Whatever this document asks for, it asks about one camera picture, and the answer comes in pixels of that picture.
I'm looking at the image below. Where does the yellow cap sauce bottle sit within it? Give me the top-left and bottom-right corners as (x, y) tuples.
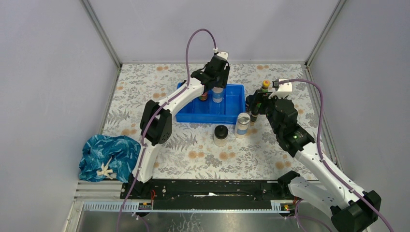
(198, 92), (208, 101)

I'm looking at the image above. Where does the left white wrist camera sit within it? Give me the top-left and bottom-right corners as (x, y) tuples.
(213, 47), (229, 60)

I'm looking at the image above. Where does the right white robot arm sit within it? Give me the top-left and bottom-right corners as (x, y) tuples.
(245, 90), (381, 232)

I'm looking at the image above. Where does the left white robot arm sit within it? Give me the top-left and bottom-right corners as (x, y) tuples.
(130, 52), (230, 199)

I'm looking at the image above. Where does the blue patterned cloth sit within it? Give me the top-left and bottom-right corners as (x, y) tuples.
(79, 134), (141, 183)

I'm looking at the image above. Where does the blue plastic divided bin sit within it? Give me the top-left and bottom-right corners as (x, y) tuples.
(176, 84), (245, 124)

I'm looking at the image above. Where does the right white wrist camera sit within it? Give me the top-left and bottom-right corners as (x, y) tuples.
(268, 79), (293, 99)

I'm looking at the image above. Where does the slotted cable duct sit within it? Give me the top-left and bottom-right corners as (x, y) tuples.
(83, 201), (290, 214)

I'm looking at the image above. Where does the green label sauce bottle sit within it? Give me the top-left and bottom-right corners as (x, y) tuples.
(260, 80), (270, 92)

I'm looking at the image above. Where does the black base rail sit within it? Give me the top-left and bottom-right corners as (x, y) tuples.
(119, 179), (296, 209)

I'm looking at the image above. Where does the floral table mat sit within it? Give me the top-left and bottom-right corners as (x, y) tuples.
(102, 64), (315, 180)

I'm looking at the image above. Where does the front small dark spice bottle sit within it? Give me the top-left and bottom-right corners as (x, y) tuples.
(250, 111), (258, 124)

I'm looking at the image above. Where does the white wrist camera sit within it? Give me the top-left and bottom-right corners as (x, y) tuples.
(213, 47), (229, 60)
(268, 79), (293, 99)

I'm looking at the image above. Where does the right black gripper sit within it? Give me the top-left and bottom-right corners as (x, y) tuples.
(248, 89), (288, 135)

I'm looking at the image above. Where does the silver lid spice tin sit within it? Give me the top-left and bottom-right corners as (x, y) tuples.
(234, 113), (250, 138)
(212, 87), (224, 103)

